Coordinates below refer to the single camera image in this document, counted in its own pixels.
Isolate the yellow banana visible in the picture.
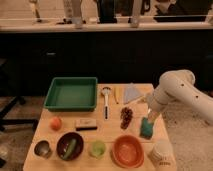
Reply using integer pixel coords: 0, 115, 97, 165
115, 87, 120, 104

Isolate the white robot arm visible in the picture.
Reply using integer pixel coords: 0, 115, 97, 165
146, 70, 213, 125

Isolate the red orange bowl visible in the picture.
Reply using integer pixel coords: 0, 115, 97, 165
111, 135, 144, 168

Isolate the dark maroon bowl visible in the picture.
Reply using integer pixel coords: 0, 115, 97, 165
56, 132, 84, 161

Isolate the green sponge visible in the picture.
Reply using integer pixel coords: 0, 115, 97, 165
140, 117, 154, 139

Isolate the bunch of dark grapes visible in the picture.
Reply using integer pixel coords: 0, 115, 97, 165
121, 107, 133, 129

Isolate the grey folded cloth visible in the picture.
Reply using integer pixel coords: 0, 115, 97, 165
123, 83, 142, 104

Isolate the white paper cup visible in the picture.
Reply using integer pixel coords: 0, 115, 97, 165
148, 139, 173, 169

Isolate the light green cup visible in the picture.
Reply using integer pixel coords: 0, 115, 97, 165
89, 140, 106, 158

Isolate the brown wooden block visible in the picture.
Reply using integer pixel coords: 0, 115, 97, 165
75, 118, 97, 131

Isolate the green cucumber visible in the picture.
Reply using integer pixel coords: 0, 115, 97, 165
63, 139, 77, 160

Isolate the green plastic tray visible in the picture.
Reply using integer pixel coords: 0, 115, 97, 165
44, 77, 98, 112

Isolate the orange peach fruit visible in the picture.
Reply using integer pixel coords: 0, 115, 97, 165
50, 117, 62, 131

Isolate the small metal cup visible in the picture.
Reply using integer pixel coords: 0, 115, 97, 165
34, 140, 52, 158

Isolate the white handled spoon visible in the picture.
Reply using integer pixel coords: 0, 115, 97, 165
101, 87, 111, 119

